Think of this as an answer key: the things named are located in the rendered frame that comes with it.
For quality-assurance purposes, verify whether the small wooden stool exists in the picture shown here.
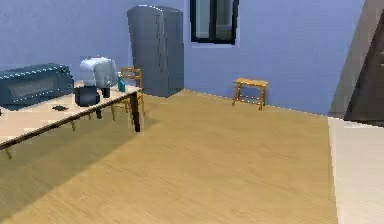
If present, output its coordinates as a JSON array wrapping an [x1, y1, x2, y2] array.
[[231, 77, 270, 112]]

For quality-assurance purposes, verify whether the wooden chair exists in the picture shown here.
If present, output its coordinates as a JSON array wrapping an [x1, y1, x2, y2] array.
[[109, 66, 146, 122]]

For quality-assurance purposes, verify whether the grey fridge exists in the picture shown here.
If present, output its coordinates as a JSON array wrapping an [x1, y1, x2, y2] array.
[[126, 4, 185, 98]]

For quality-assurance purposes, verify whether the teal bottle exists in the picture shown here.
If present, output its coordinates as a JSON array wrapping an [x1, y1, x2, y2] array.
[[117, 72, 127, 93]]

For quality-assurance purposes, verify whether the black framed window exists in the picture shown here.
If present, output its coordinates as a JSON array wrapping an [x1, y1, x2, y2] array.
[[189, 0, 240, 46]]

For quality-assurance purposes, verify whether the white coffee machine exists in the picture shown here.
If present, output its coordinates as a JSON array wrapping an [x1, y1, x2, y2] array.
[[79, 56, 119, 89]]

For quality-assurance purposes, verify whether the black square pot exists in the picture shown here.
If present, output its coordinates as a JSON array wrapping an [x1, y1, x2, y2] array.
[[74, 86, 101, 108]]

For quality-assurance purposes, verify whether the pale table with dark legs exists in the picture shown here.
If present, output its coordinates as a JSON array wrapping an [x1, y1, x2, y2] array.
[[0, 80, 144, 151]]

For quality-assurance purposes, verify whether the dark blue microwave oven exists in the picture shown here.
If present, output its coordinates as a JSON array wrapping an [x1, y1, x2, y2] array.
[[0, 63, 75, 108]]

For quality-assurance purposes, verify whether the dark room door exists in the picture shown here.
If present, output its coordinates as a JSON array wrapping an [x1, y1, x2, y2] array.
[[343, 9, 384, 123]]

